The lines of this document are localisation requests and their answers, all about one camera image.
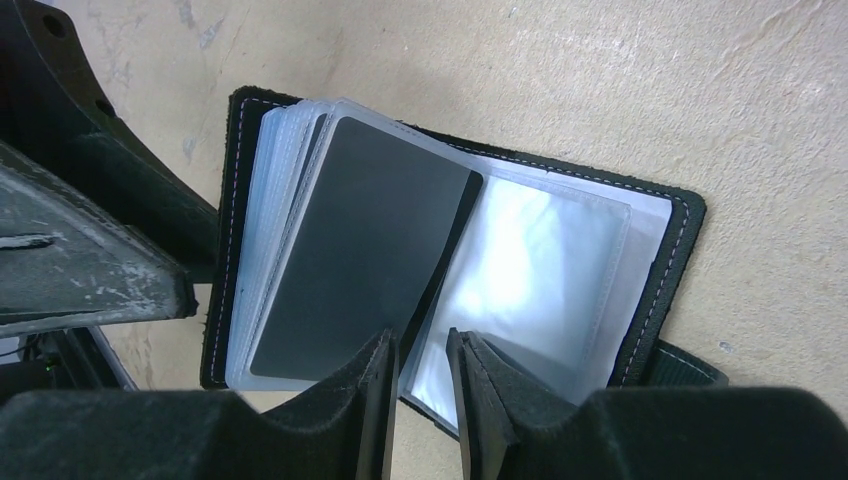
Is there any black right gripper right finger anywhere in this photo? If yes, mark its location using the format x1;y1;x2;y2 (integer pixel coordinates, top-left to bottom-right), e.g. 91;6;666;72
446;330;847;479

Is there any black leather card holder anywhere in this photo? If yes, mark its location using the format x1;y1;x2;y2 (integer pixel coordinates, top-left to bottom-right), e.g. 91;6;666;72
199;86;729;441

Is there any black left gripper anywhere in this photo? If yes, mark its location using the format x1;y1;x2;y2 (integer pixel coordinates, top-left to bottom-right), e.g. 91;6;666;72
1;1;217;337

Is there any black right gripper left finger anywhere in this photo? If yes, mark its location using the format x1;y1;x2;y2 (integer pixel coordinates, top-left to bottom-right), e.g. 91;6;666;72
1;331;398;479

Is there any dark grey credit card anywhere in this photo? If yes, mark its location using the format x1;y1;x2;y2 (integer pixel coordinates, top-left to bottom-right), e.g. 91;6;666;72
249;117;482;381

